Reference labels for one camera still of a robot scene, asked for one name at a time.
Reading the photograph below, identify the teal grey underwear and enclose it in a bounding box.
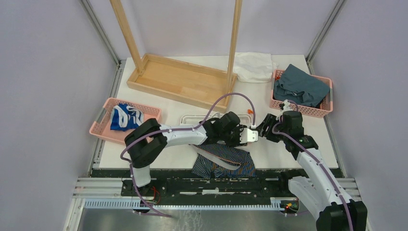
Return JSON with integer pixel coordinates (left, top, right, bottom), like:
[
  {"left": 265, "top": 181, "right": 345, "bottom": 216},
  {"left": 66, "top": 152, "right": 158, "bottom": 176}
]
[{"left": 273, "top": 64, "right": 330, "bottom": 108}]

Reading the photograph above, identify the pink basket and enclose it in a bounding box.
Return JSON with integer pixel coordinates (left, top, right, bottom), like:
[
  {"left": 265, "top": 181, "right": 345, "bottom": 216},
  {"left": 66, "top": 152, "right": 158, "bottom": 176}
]
[
  {"left": 269, "top": 69, "right": 334, "bottom": 118},
  {"left": 89, "top": 98, "right": 162, "bottom": 144}
]

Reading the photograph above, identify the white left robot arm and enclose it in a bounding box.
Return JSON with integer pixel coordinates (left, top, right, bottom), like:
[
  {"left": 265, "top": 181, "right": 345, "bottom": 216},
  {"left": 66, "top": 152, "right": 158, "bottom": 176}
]
[{"left": 124, "top": 112, "right": 258, "bottom": 196}]

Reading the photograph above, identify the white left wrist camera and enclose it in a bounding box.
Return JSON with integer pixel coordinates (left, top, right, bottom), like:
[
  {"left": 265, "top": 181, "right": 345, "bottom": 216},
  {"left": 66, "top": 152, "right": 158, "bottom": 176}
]
[{"left": 240, "top": 128, "right": 259, "bottom": 144}]

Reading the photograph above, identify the white slotted cable duct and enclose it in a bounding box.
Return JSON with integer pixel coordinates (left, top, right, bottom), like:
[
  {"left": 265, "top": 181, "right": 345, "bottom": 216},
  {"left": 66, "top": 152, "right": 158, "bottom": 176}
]
[{"left": 84, "top": 199, "right": 284, "bottom": 211}]

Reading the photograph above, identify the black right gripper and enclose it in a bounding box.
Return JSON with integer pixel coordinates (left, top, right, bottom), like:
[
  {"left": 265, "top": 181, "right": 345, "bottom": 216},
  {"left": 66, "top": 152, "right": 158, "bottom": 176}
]
[{"left": 256, "top": 113, "right": 289, "bottom": 143}]

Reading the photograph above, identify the white folded cloth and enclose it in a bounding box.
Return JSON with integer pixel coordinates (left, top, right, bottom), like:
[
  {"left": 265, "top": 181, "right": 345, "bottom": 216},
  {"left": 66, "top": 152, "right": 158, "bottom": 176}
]
[{"left": 233, "top": 52, "right": 279, "bottom": 84}]

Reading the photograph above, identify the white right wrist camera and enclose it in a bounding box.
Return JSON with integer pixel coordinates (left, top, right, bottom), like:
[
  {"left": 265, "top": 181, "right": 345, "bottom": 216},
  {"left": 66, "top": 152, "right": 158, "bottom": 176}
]
[{"left": 276, "top": 99, "right": 299, "bottom": 121}]

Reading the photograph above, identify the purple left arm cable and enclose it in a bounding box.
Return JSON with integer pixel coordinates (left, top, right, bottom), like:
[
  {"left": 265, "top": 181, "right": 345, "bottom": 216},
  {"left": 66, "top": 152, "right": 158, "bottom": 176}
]
[{"left": 119, "top": 92, "right": 257, "bottom": 218}]

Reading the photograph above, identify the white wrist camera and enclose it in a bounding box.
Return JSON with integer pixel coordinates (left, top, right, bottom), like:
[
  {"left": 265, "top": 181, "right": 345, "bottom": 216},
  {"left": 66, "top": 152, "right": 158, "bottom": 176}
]
[
  {"left": 276, "top": 99, "right": 299, "bottom": 121},
  {"left": 240, "top": 128, "right": 259, "bottom": 144}
]

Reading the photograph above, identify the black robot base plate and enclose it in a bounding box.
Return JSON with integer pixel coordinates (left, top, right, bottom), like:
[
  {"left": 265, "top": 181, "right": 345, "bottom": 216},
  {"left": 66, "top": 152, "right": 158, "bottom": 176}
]
[{"left": 92, "top": 169, "right": 343, "bottom": 206}]

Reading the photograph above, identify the pink basket right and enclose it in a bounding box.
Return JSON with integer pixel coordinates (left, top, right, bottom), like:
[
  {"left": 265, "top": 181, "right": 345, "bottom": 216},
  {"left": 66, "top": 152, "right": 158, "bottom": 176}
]
[{"left": 269, "top": 69, "right": 334, "bottom": 118}]

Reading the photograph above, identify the wooden hanger rack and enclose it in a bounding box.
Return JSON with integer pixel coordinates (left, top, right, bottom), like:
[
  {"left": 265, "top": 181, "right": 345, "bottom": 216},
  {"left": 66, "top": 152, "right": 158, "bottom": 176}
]
[{"left": 110, "top": 0, "right": 242, "bottom": 113}]

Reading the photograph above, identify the white plastic clip hanger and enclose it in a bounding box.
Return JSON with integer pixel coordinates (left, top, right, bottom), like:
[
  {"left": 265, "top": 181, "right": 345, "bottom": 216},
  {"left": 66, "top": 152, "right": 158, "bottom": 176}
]
[{"left": 179, "top": 112, "right": 253, "bottom": 127}]

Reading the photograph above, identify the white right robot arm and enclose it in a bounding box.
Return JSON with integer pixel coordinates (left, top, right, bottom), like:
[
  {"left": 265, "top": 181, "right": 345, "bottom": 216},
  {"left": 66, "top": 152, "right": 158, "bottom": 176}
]
[{"left": 256, "top": 111, "right": 368, "bottom": 231}]

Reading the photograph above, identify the navy striped boxer underwear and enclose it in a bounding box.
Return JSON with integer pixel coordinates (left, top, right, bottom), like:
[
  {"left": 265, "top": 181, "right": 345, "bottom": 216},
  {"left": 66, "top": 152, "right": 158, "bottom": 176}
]
[{"left": 191, "top": 143, "right": 256, "bottom": 179}]

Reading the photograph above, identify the blue white underwear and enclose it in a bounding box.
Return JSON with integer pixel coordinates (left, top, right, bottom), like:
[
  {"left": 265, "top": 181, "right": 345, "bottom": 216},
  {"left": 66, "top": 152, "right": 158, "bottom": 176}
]
[{"left": 110, "top": 103, "right": 144, "bottom": 131}]

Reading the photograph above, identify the pink basket left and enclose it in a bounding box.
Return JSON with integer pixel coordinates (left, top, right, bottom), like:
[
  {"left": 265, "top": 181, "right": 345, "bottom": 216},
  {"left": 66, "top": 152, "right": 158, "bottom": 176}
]
[{"left": 89, "top": 98, "right": 162, "bottom": 144}]

